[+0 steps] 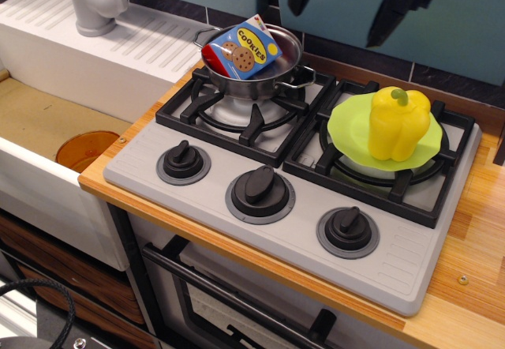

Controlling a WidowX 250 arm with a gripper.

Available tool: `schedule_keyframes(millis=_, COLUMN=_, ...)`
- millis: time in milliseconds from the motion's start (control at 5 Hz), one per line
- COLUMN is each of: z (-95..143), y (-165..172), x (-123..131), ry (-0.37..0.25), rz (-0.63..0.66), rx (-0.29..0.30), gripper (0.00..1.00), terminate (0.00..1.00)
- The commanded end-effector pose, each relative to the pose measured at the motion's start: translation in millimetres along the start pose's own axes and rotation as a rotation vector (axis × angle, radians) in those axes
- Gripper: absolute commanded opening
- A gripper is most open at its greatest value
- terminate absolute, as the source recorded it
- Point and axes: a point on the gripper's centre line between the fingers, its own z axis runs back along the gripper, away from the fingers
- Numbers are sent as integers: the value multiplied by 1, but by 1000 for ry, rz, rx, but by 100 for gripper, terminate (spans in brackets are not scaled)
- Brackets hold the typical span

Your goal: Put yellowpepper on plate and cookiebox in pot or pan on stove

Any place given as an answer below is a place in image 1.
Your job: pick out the lime green plate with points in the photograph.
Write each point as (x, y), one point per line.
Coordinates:
(348, 129)

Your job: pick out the black right stove knob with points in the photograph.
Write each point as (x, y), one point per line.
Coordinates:
(348, 233)

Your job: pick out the yellow toy bell pepper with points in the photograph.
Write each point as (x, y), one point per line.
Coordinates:
(397, 121)

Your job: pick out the stainless steel pot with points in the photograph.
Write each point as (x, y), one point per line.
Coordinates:
(286, 72)

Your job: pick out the grey toy stove top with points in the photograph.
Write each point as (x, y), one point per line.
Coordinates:
(395, 275)

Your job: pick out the white toy sink unit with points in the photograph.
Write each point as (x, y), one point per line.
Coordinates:
(56, 84)

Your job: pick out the black right burner grate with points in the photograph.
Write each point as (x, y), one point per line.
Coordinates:
(427, 195)

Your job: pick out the black oven door handle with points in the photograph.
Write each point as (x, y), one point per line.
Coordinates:
(168, 259)

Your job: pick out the black burner grate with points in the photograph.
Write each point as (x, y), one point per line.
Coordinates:
(263, 130)
(427, 195)

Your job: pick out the orange sink drain disc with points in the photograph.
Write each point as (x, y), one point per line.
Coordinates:
(82, 150)

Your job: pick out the black stove knob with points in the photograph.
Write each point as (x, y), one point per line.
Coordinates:
(260, 196)
(348, 233)
(183, 164)

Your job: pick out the black middle stove knob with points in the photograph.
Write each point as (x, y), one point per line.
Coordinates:
(260, 196)

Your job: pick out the grey toy faucet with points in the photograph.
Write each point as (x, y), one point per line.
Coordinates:
(97, 17)

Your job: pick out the wooden drawer front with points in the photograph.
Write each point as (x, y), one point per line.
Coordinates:
(104, 299)

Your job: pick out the black left burner grate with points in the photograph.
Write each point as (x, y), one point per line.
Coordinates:
(263, 130)

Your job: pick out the black left stove knob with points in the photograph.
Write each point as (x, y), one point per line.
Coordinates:
(183, 164)

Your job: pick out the blue cookie box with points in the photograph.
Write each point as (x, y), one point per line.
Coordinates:
(243, 50)

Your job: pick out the oven door with window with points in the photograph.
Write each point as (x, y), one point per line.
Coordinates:
(211, 324)

